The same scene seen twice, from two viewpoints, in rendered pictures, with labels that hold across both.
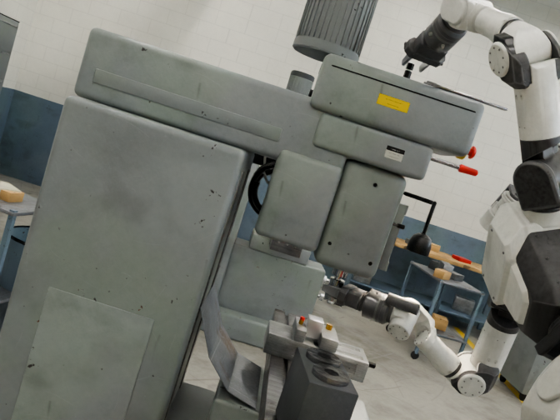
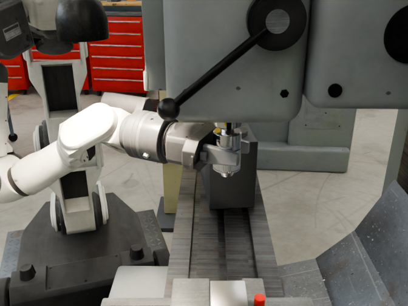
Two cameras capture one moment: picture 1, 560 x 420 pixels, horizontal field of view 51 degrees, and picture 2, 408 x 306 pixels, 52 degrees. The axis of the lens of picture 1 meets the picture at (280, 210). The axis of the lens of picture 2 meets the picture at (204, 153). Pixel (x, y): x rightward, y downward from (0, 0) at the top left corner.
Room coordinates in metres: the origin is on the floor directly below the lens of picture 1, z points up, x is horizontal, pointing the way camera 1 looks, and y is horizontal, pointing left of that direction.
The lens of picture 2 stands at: (2.43, -0.25, 1.51)
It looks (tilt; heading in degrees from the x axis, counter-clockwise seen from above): 24 degrees down; 182
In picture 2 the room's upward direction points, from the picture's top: straight up
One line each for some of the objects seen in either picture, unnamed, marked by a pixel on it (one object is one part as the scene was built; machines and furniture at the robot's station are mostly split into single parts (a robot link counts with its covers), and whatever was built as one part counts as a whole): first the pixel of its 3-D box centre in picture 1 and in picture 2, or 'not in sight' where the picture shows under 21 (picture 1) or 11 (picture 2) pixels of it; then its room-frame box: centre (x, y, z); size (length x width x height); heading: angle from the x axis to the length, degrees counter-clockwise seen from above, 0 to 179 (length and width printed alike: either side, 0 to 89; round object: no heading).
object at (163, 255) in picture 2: not in sight; (164, 277); (1.24, -0.43, 0.50); 0.20 x 0.05 x 0.20; 19
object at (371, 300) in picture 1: (361, 301); (178, 142); (1.75, -0.32, 1.23); 0.13 x 0.12 x 0.10; 158
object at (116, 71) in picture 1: (220, 106); not in sight; (1.78, 0.27, 1.66); 0.80 x 0.23 x 0.20; 91
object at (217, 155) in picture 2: not in sight; (219, 157); (1.81, -0.25, 1.23); 0.06 x 0.02 x 0.03; 68
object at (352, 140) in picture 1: (367, 147); not in sight; (1.78, -0.19, 1.68); 0.34 x 0.24 x 0.10; 91
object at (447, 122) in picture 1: (390, 107); not in sight; (1.78, -0.22, 1.81); 0.47 x 0.26 x 0.16; 91
